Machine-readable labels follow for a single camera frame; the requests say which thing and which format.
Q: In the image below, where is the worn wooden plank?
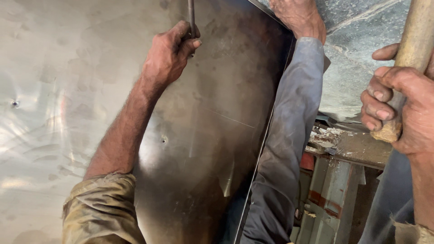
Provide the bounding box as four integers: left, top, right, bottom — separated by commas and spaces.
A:
304, 127, 394, 171

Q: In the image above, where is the person's left hand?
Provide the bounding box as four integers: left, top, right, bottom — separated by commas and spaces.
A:
141, 20, 203, 93

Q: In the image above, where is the wooden hammer handle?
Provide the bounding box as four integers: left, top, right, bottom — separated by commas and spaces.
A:
370, 0, 434, 143

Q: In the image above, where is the thin metal punch rod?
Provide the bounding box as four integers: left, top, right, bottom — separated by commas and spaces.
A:
187, 0, 197, 58

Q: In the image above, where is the large stainless steel sheet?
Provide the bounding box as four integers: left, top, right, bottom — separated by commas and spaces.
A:
0, 0, 296, 244

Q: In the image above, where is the person's frayed right sleeve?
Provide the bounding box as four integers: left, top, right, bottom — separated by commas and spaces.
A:
392, 217, 434, 244

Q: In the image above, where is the person's right hand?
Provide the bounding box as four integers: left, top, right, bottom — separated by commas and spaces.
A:
360, 43, 434, 157

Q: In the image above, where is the person's olive left sleeve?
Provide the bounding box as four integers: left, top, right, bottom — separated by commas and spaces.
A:
62, 173, 147, 244

